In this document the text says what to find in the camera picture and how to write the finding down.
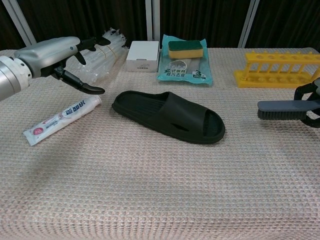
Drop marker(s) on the grey brush with black bristles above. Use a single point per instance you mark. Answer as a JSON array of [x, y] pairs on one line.
[[275, 106]]

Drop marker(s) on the teal sponge package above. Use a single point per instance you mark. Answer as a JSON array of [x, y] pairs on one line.
[[185, 68]]

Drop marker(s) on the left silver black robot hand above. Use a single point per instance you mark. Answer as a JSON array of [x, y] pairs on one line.
[[47, 52]]

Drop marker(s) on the dark green curtain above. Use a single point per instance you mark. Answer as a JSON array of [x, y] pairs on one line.
[[207, 17]]

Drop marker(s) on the white cardboard box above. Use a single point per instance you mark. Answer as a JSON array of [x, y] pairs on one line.
[[143, 56]]

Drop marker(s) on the yellow green scouring sponge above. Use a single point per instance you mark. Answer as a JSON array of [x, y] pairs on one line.
[[185, 48]]

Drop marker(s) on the white toothpaste tube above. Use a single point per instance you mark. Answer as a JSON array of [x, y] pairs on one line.
[[60, 118]]

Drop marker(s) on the black rubber slipper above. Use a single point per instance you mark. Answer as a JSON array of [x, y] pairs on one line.
[[175, 112]]

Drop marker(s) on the beige waffle tablecloth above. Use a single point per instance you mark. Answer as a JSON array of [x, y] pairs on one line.
[[160, 180]]

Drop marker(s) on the yellow rubber band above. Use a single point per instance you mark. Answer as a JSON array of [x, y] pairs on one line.
[[110, 51]]

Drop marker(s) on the white metal frame post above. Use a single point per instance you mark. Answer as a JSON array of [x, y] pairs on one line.
[[153, 20], [248, 22], [23, 25]]

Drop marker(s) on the yellow test tube rack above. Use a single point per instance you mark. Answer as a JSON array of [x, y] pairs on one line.
[[277, 71]]

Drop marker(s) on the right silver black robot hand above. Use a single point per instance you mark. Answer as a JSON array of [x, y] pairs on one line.
[[303, 92]]

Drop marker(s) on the bundle of clear plastic tubes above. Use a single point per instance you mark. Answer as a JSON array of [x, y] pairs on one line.
[[110, 57]]

